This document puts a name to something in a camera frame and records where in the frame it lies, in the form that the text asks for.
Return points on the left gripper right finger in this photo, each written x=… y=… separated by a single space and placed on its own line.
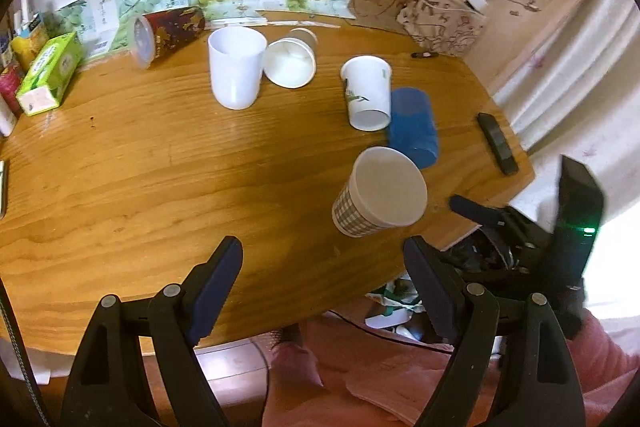
x=466 y=316

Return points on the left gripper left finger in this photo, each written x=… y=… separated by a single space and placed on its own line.
x=180 y=315

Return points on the checkered paper cup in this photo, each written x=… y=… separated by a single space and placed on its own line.
x=385 y=190

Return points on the blue plastic cup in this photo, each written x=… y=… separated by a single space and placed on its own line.
x=412 y=129

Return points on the white printed paper cup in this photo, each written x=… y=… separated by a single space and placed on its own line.
x=367 y=91

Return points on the white plastic cup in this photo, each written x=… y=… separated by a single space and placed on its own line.
x=235 y=65

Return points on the brown sleeve paper cup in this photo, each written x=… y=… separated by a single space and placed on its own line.
x=290 y=62

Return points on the dark red patterned cup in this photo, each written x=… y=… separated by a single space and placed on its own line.
x=153 y=37

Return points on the black phone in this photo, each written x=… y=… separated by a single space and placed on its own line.
x=497 y=143

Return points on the pink blanket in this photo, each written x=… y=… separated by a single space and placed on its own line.
x=325 y=372

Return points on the dark marker pen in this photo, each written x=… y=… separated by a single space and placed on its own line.
x=424 y=54

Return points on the smartphone with white case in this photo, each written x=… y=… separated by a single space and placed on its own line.
x=4 y=167

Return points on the patterned fabric bag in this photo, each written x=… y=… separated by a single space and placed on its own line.
x=447 y=27

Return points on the white spray bottle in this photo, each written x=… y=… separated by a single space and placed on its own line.
x=7 y=118

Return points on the green tissue box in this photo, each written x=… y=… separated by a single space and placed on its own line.
x=45 y=83

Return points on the brown cardboard sheet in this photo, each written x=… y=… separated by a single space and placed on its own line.
x=377 y=14

